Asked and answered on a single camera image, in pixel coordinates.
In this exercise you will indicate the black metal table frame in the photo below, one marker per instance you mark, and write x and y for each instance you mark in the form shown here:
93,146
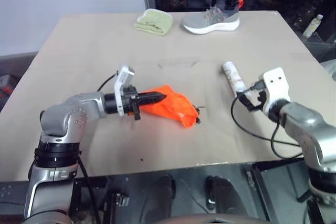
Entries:
265,187

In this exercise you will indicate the grey sneaker white sole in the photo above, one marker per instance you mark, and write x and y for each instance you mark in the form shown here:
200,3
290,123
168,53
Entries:
212,19

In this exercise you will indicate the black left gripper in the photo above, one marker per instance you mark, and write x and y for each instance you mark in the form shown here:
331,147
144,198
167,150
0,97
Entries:
130,99

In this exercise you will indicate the folded green towel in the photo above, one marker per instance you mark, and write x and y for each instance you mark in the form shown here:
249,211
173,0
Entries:
154,22

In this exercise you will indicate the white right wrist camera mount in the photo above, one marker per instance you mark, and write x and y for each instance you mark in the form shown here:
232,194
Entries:
275,87

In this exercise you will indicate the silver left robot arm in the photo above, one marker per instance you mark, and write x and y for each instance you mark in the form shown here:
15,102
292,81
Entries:
65,119

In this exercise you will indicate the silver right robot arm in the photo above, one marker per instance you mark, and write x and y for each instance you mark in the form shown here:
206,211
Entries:
309,129

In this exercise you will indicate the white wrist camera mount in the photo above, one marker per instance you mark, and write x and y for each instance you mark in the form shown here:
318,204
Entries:
275,87
123,79

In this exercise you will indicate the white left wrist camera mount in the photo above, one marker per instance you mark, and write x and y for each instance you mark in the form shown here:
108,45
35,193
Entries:
123,79

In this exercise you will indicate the pale plastic bottle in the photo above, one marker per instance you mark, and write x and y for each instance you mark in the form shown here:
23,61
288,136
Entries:
312,26

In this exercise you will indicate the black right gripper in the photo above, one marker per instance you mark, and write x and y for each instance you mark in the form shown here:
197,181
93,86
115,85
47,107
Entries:
261,103

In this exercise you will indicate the white printed tube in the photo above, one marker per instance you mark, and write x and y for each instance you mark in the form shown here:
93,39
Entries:
233,76

